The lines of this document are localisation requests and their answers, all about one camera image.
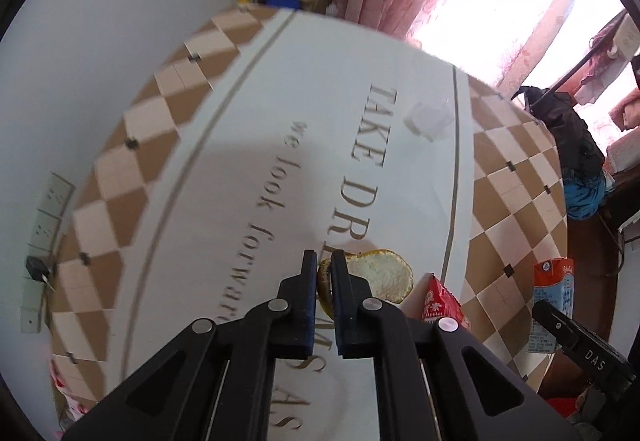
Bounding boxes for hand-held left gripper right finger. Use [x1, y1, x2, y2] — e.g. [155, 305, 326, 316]
[330, 248, 584, 441]

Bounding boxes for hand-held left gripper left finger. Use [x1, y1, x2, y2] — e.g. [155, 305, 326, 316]
[60, 248, 321, 441]

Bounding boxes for bread bun half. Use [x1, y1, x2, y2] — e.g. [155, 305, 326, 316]
[316, 248, 415, 321]

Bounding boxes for red blue drink carton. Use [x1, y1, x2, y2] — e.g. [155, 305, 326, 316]
[527, 257, 576, 355]

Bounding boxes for red mat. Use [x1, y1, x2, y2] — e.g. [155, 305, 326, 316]
[544, 395, 587, 420]

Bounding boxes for small red wrapper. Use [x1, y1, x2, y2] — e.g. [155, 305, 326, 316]
[400, 272, 472, 333]

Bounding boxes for blue cloth pile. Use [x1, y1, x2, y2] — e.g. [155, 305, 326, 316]
[563, 170, 609, 223]

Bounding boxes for checkered printed tablecloth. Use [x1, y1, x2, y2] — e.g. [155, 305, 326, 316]
[47, 4, 572, 441]

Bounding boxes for clear plastic wrap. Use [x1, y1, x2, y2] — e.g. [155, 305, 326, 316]
[403, 96, 454, 142]

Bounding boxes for black jacket pile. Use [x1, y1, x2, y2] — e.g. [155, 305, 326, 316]
[519, 85, 607, 183]

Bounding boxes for pink fleece hanging garment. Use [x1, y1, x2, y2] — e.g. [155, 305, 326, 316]
[602, 88, 640, 173]

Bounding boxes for black plug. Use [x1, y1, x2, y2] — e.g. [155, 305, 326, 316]
[25, 256, 51, 283]

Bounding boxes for white power strip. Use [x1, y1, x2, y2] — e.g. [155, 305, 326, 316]
[20, 170, 76, 335]

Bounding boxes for black clothes rack pole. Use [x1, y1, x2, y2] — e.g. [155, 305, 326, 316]
[510, 8, 629, 105]

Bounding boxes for white printed hanging garment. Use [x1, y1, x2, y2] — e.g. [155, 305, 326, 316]
[612, 13, 640, 58]

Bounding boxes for sheer floral curtain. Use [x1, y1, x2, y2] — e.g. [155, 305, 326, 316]
[406, 0, 627, 93]

